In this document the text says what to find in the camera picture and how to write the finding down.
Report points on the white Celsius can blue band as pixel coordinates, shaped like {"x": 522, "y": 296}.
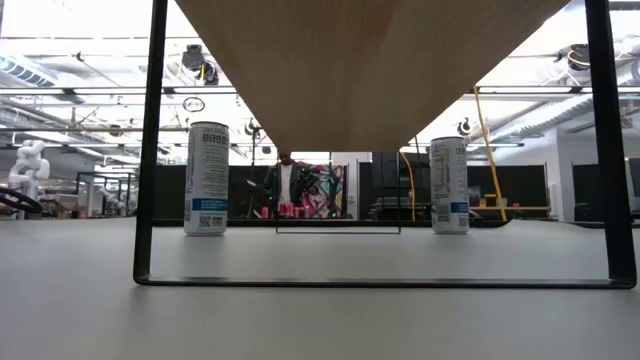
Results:
{"x": 449, "y": 185}
{"x": 207, "y": 175}

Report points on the small black robot arm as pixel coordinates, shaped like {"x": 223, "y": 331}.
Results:
{"x": 257, "y": 195}
{"x": 307, "y": 177}

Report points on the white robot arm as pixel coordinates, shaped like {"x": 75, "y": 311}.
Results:
{"x": 27, "y": 170}

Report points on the wooden shelf board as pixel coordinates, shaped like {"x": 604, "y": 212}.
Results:
{"x": 350, "y": 75}

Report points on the colourful patchwork panel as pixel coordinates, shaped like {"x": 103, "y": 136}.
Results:
{"x": 332, "y": 195}

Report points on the person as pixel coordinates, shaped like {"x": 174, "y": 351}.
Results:
{"x": 286, "y": 182}

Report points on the small red can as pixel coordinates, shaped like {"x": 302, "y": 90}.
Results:
{"x": 265, "y": 212}
{"x": 286, "y": 209}

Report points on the black cabinet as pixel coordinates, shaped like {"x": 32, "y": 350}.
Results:
{"x": 385, "y": 172}

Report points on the black hanging device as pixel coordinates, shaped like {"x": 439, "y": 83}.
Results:
{"x": 210, "y": 75}

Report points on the black hook fixture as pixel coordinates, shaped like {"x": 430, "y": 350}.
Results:
{"x": 465, "y": 131}

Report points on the grey hanging device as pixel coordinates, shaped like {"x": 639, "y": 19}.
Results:
{"x": 192, "y": 57}

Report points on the wooden workbench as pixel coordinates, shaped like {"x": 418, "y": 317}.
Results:
{"x": 520, "y": 208}

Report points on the black office chair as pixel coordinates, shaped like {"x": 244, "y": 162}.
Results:
{"x": 582, "y": 211}

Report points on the black yellow hanging reel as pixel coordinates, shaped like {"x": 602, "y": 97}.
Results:
{"x": 577, "y": 57}

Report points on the black table frame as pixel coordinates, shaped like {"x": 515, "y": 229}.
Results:
{"x": 250, "y": 223}

